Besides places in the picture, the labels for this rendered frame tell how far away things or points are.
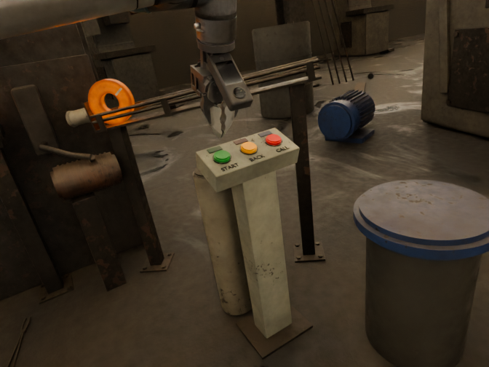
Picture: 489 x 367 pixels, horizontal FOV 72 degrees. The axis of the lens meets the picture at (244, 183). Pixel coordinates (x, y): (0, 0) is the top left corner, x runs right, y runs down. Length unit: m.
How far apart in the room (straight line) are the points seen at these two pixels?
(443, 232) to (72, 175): 1.11
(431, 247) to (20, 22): 0.76
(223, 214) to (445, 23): 2.20
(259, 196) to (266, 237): 0.13
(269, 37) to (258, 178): 2.70
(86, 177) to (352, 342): 1.01
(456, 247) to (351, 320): 0.50
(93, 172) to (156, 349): 0.63
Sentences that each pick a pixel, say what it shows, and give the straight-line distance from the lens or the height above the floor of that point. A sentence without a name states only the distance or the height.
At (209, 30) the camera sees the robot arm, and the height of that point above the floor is 0.87.
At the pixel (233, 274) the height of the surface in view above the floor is 0.17.
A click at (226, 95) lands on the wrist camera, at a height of 0.76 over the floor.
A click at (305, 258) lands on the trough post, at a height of 0.01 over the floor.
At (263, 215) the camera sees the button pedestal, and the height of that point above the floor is 0.43.
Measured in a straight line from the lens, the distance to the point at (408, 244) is 0.79.
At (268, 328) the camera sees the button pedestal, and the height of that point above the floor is 0.05.
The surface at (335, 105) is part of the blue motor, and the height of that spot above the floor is 0.31.
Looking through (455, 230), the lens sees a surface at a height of 0.43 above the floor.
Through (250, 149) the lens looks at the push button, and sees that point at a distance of 0.81.
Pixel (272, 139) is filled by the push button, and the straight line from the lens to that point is 0.86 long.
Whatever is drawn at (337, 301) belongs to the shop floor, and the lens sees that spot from 1.24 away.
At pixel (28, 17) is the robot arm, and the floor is 0.91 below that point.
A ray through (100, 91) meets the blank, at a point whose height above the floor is 0.75.
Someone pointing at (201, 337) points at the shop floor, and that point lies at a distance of 1.19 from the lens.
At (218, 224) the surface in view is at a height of 0.36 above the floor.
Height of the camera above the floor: 0.86
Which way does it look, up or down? 24 degrees down
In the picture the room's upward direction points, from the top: 9 degrees counter-clockwise
